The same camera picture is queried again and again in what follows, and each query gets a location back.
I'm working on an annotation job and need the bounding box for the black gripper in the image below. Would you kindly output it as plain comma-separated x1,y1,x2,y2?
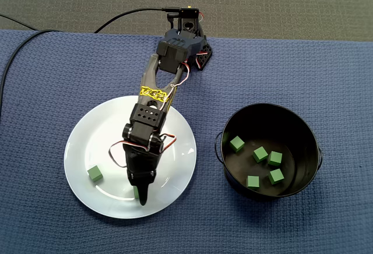
122,143,162,207

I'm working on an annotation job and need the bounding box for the white round plate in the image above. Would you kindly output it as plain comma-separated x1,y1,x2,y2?
63,95,198,220

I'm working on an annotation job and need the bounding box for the black metal bucket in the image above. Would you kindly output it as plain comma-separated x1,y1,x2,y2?
214,103,323,201

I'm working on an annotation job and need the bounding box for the blue waffle weave cloth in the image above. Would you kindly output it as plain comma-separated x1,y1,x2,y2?
0,29,373,254

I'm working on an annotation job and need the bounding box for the white red servo wire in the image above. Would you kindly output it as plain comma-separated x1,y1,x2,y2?
108,140,131,169
166,61,193,112

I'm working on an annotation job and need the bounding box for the thick black cable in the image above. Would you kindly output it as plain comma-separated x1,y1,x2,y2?
0,29,62,97

